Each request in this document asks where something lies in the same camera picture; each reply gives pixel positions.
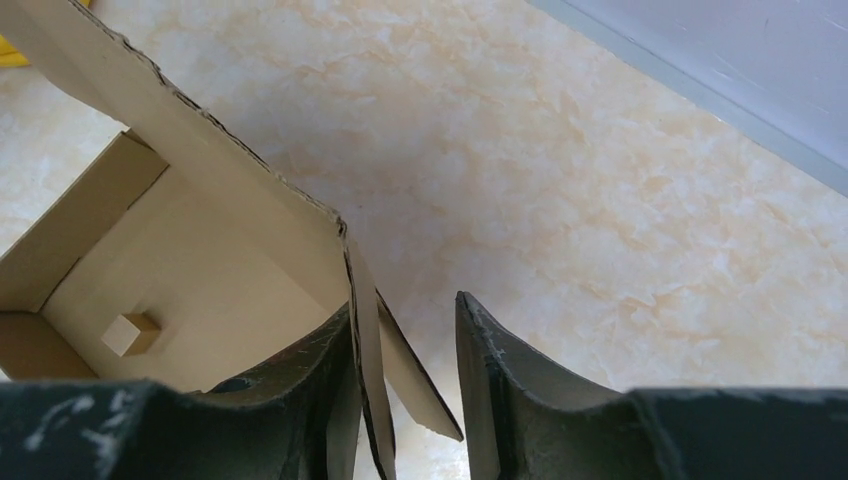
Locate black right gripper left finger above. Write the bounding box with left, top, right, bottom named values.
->
left=1, top=308, right=361, bottom=479

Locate brown cardboard box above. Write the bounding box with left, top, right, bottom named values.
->
left=1, top=13, right=463, bottom=479

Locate small cardboard scrap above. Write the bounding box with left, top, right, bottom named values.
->
left=101, top=313, right=161, bottom=357

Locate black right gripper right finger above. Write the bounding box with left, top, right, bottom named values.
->
left=455, top=292, right=847, bottom=479

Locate yellow cloth garment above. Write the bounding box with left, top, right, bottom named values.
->
left=1, top=1, right=93, bottom=68

